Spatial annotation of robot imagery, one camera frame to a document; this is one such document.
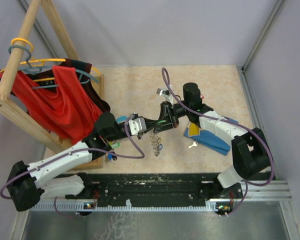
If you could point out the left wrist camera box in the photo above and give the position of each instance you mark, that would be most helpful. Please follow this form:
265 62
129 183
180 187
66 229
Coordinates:
137 126

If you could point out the steel key ring disc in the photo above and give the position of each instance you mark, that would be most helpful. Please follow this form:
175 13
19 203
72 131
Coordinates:
155 143

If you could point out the teal clothes hanger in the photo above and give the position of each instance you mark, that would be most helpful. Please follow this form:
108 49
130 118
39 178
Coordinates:
45 78

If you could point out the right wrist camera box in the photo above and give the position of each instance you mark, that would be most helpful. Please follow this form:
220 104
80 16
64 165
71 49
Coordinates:
166 94

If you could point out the red shirt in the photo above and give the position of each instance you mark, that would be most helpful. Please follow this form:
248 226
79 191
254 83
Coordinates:
68 112

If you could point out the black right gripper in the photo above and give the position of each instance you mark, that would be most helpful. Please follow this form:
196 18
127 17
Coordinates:
167 111

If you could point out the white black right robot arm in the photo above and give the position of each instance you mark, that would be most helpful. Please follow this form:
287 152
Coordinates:
250 152

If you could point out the loose silver key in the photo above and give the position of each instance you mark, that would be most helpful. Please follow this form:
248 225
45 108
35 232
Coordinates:
194 144

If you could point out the blue handled key ring disc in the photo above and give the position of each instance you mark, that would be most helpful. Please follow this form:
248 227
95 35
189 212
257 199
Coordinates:
121 119

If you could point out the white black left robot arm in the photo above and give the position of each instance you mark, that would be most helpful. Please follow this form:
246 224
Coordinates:
27 184

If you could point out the yellow clothes hanger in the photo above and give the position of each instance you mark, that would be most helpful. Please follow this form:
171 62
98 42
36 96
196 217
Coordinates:
30 60

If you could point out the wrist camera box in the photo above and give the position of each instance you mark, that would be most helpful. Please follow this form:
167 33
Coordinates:
166 94
137 126

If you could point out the yellow blue cartoon cloth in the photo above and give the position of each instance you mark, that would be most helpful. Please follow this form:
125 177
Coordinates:
207 139

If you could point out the aluminium frame rail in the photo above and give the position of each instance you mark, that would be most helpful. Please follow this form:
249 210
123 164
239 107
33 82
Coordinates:
272 71

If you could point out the key tag bunch on blue disc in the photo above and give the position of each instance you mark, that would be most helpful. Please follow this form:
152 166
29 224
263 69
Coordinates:
110 156

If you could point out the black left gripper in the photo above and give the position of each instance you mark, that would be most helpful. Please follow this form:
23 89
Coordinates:
149 123

